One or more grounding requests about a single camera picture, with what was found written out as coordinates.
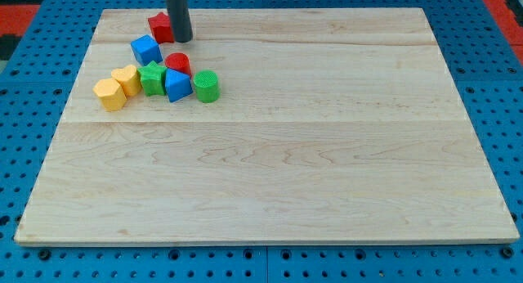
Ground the blue triangle block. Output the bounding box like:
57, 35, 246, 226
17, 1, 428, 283
165, 69, 193, 102

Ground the light wooden board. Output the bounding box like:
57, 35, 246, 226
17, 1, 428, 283
15, 7, 520, 247

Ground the green cylinder block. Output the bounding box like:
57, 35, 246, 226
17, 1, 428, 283
193, 70, 220, 103

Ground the red cylinder block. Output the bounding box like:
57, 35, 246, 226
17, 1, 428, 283
164, 52, 192, 78

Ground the green star block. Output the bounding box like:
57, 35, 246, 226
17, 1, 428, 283
138, 61, 167, 97

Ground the blue cube block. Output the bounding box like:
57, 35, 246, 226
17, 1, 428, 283
130, 35, 163, 65

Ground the yellow heart block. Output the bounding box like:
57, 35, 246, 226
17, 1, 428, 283
111, 65, 142, 97

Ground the red star block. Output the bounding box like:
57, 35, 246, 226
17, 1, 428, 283
147, 12, 175, 44

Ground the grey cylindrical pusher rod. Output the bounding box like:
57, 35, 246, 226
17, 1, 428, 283
165, 0, 193, 43

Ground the yellow hexagon block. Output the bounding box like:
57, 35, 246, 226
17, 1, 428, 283
92, 79, 127, 112

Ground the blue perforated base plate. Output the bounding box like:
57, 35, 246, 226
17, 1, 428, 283
1, 0, 522, 282

